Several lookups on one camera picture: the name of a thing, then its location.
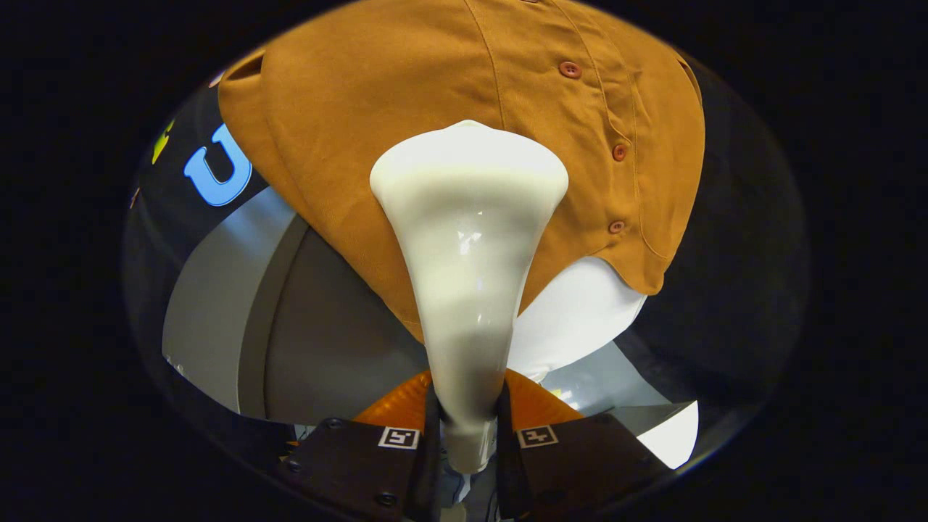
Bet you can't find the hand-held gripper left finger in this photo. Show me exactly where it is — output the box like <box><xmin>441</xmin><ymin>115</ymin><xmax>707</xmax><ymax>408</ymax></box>
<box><xmin>275</xmin><ymin>370</ymin><xmax>442</xmax><ymax>522</ymax></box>

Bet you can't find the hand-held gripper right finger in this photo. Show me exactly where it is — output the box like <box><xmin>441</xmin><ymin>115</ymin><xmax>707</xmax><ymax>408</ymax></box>
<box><xmin>497</xmin><ymin>368</ymin><xmax>669</xmax><ymax>520</ymax></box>

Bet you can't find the white garment steamer head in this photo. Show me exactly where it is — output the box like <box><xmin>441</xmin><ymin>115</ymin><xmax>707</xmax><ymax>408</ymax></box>
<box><xmin>370</xmin><ymin>120</ymin><xmax>570</xmax><ymax>476</ymax></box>

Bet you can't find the orange button-up shirt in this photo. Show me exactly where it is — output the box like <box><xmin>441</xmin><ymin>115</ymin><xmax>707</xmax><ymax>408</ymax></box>
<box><xmin>217</xmin><ymin>0</ymin><xmax>705</xmax><ymax>345</ymax></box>

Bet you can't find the grey cabinet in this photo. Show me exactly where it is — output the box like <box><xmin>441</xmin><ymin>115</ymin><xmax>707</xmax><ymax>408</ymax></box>
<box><xmin>161</xmin><ymin>187</ymin><xmax>436</xmax><ymax>430</ymax></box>

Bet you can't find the white mannequin torso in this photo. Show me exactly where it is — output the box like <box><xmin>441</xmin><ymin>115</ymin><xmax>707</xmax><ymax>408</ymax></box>
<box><xmin>507</xmin><ymin>255</ymin><xmax>648</xmax><ymax>383</ymax></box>

